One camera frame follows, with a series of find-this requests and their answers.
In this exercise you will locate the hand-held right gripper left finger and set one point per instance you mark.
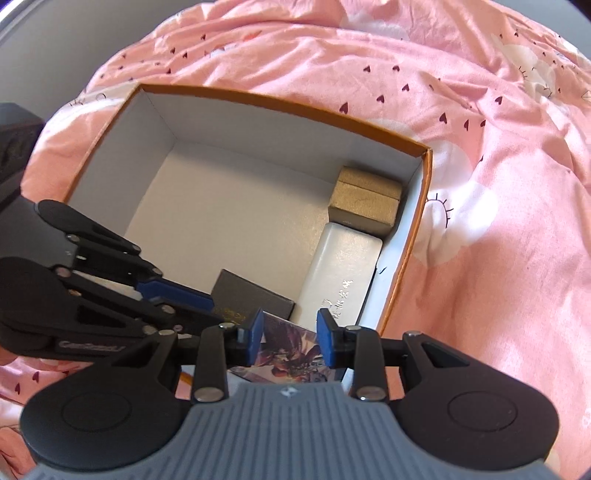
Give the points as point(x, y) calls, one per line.
point(255, 338)

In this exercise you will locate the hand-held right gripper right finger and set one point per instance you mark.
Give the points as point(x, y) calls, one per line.
point(325, 339)

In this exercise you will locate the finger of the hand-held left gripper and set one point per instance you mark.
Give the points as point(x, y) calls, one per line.
point(178, 293)
point(138, 311)

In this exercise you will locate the purple printed card box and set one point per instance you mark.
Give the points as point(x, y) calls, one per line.
point(288, 350)

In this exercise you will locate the dark grey gift box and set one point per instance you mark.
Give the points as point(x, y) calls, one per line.
point(249, 290)

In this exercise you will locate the long white box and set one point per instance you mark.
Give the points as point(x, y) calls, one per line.
point(341, 267)

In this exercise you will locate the orange cardboard box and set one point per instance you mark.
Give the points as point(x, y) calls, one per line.
point(231, 207)

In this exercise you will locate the small gold box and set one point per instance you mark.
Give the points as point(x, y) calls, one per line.
point(364, 203)

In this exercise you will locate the pink printed blanket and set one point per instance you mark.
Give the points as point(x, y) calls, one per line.
point(461, 138)

